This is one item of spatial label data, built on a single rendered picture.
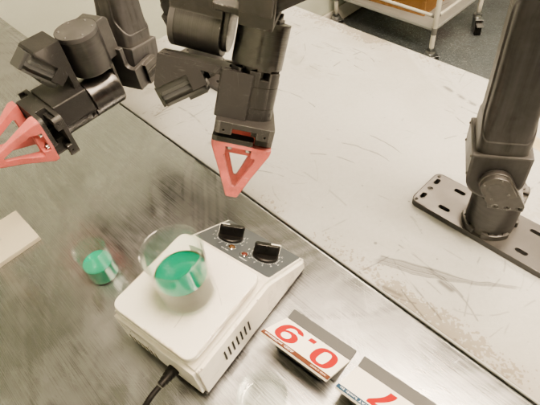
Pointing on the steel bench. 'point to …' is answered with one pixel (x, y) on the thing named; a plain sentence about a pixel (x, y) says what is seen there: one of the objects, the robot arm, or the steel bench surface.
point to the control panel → (249, 251)
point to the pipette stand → (15, 237)
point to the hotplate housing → (270, 300)
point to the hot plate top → (208, 316)
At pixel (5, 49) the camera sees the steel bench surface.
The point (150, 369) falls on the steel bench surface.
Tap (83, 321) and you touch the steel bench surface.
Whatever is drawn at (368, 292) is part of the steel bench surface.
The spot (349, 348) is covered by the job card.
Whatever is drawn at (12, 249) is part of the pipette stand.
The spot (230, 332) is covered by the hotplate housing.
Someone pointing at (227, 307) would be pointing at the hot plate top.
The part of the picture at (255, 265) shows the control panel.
